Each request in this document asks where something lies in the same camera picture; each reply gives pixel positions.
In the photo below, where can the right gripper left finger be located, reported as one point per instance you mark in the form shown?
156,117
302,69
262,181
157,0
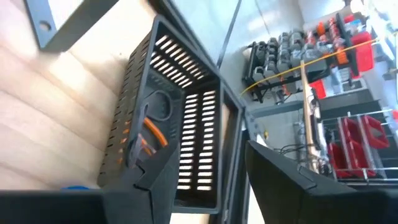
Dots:
149,193

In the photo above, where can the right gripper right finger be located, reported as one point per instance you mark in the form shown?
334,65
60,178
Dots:
286,193

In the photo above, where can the orange rubber band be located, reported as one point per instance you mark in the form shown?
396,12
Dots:
145,146
157,133

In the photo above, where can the narrow black plastic basket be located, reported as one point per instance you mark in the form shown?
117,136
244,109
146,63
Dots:
164,93

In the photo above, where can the wooden pole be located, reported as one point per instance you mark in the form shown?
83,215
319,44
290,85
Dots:
306,102

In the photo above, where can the small red storage bin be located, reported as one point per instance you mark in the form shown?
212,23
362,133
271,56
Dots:
318,88

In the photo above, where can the black rack with grey bins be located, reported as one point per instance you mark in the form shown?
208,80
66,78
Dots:
280,59

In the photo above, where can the large red storage bin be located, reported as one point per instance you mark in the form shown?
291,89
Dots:
362,51

